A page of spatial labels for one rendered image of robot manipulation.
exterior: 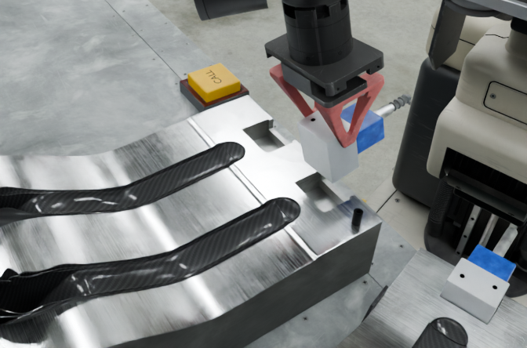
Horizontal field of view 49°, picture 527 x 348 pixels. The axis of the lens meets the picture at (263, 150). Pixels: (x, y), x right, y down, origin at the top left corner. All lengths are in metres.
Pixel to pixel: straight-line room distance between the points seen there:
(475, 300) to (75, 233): 0.38
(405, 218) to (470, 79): 0.62
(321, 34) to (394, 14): 2.42
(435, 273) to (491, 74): 0.37
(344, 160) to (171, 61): 0.48
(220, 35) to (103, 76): 1.69
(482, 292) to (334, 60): 0.26
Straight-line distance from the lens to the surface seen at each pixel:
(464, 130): 0.92
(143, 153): 0.69
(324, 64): 0.51
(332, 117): 0.51
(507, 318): 0.63
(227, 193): 0.63
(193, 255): 0.59
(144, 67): 0.98
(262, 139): 0.73
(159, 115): 0.88
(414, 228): 1.46
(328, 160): 0.57
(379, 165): 2.01
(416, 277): 0.62
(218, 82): 0.87
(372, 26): 2.79
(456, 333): 0.60
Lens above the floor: 1.34
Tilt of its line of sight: 42 degrees down
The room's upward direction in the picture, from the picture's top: 2 degrees clockwise
